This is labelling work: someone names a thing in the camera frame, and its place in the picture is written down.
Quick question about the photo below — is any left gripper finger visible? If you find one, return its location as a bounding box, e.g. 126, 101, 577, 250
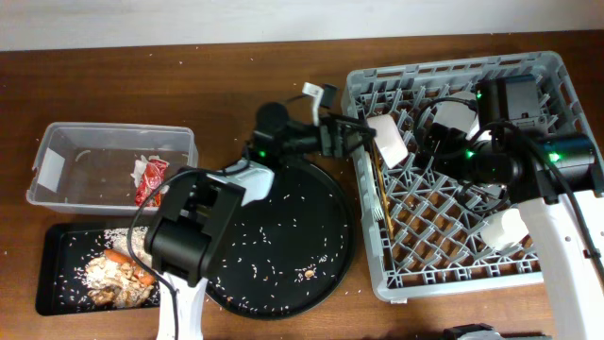
340, 116, 376, 135
347, 138, 374, 155

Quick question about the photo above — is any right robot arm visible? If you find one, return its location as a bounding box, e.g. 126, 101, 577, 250
413, 75, 603, 339

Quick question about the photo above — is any red snack wrapper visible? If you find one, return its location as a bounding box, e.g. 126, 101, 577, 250
135, 161, 170, 207

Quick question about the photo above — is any white plastic fork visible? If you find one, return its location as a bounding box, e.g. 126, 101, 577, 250
364, 151, 384, 222

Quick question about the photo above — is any white paper cup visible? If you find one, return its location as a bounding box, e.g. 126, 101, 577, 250
480, 208, 529, 251

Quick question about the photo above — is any wooden chopstick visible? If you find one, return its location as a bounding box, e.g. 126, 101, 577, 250
371, 142, 394, 240

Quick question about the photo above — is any pile of food scraps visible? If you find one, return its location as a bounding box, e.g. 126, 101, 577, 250
84, 252, 155, 309

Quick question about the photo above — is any pink bowl with food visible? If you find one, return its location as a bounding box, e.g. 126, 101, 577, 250
367, 114, 409, 169

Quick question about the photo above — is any round black serving tray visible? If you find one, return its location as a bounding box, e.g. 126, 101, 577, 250
206, 161, 356, 319

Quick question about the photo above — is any orange carrot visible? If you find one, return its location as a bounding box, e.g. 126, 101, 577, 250
104, 249, 156, 286

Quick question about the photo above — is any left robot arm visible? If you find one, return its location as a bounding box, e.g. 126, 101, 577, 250
144, 102, 376, 339

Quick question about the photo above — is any black rectangular tray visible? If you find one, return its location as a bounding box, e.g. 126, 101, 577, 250
35, 221, 164, 316

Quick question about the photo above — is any grey plastic dishwasher rack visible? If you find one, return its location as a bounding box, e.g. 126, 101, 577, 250
342, 51, 589, 303

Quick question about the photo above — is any white tissue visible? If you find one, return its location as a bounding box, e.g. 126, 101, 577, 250
130, 156, 164, 188

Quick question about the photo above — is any clear plastic bin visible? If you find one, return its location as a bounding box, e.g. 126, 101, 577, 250
25, 122, 198, 216

